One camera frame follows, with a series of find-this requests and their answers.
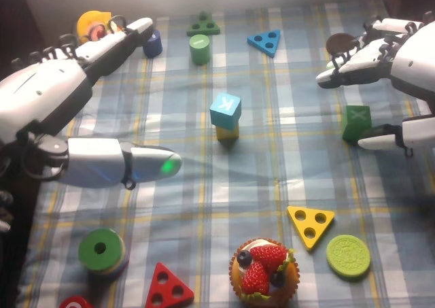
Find green cylinder block minus sign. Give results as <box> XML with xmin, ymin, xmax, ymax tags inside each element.
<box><xmin>189</xmin><ymin>34</ymin><xmax>211</xmax><ymax>66</ymax></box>

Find yellow triangle block with holes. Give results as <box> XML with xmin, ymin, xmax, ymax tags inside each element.
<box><xmin>287</xmin><ymin>205</ymin><xmax>336</xmax><ymax>251</ymax></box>

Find toy strawberry blueberry tart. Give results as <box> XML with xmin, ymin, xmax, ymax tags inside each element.
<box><xmin>229</xmin><ymin>238</ymin><xmax>300</xmax><ymax>304</ymax></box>

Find blue triangle block with holes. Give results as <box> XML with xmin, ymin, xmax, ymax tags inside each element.
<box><xmin>247</xmin><ymin>29</ymin><xmax>282</xmax><ymax>58</ymax></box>

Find navy cylinder block letter R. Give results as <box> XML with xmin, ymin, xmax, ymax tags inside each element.
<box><xmin>142</xmin><ymin>29</ymin><xmax>163</xmax><ymax>58</ymax></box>

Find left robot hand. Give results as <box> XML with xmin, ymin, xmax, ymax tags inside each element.
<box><xmin>315</xmin><ymin>11</ymin><xmax>435</xmax><ymax>158</ymax></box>

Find green cube block letter X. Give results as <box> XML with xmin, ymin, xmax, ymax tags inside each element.
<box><xmin>341</xmin><ymin>105</ymin><xmax>372</xmax><ymax>143</ymax></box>

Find red triangle block with holes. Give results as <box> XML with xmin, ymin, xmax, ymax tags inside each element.
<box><xmin>145</xmin><ymin>262</ymin><xmax>195</xmax><ymax>308</ymax></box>

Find red cylinder block white letter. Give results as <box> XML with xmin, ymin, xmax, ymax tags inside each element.
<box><xmin>59</xmin><ymin>296</ymin><xmax>93</xmax><ymax>308</ymax></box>

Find green sandwich toy cookie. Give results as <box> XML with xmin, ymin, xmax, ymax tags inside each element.
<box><xmin>326</xmin><ymin>235</ymin><xmax>372</xmax><ymax>280</ymax></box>

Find teal cube block letter K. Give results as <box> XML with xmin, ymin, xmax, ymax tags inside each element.
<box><xmin>209</xmin><ymin>92</ymin><xmax>242</xmax><ymax>131</ymax></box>

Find blue plaid tablecloth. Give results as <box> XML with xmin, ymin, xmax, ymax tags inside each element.
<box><xmin>15</xmin><ymin>1</ymin><xmax>435</xmax><ymax>308</ymax></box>

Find brown chocolate toy cookie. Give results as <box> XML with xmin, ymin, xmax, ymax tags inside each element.
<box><xmin>325</xmin><ymin>33</ymin><xmax>360</xmax><ymax>56</ymax></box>

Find green triangle block with holes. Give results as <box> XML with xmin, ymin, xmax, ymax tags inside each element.
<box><xmin>186</xmin><ymin>10</ymin><xmax>221</xmax><ymax>37</ymax></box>

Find rainbow ring stacker toy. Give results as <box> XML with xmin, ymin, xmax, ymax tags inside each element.
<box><xmin>77</xmin><ymin>228</ymin><xmax>131</xmax><ymax>277</ymax></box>

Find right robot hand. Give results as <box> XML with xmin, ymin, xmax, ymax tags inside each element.
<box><xmin>0</xmin><ymin>15</ymin><xmax>184</xmax><ymax>190</ymax></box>

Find yellow cube block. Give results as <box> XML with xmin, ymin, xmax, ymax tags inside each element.
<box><xmin>215</xmin><ymin>123</ymin><xmax>240</xmax><ymax>143</ymax></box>

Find toy cupcake with yellow peach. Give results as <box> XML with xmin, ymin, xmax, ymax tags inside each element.
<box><xmin>76</xmin><ymin>10</ymin><xmax>128</xmax><ymax>46</ymax></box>

